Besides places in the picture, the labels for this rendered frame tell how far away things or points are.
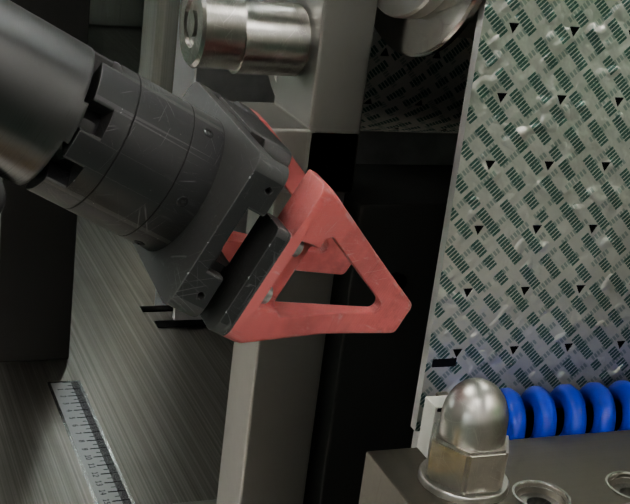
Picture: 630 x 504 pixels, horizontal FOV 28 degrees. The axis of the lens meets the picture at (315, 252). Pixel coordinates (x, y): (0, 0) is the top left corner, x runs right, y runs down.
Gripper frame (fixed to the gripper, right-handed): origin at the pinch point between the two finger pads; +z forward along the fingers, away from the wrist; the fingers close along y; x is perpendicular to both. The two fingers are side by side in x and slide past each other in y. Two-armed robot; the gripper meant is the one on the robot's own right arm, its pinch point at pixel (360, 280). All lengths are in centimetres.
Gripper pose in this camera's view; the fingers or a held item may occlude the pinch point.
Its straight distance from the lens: 52.7
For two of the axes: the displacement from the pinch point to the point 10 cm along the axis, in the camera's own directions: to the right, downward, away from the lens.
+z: 7.8, 4.2, 4.7
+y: 3.2, 3.8, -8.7
